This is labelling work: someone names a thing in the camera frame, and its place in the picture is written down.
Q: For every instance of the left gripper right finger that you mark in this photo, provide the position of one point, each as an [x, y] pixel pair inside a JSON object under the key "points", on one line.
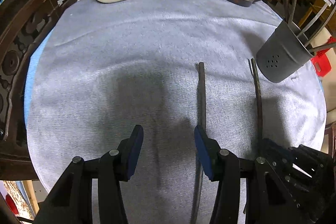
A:
{"points": [[207, 150]]}

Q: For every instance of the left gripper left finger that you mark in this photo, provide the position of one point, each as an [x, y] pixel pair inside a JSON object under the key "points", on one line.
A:
{"points": [[129, 150]]}

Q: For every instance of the dark metal chopstick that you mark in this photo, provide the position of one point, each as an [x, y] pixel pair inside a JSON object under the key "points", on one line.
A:
{"points": [[201, 104]]}

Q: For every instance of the grey utensil holder cup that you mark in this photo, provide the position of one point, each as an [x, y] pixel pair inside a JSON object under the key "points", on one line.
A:
{"points": [[283, 53]]}

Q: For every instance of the grey table cloth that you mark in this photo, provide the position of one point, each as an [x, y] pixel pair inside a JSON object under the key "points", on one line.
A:
{"points": [[105, 68]]}

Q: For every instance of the red plastic child chair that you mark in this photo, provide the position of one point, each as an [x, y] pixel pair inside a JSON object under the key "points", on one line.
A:
{"points": [[324, 62]]}

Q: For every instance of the dark carved wooden sideboard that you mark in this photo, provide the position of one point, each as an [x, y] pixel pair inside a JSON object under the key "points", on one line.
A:
{"points": [[24, 25]]}

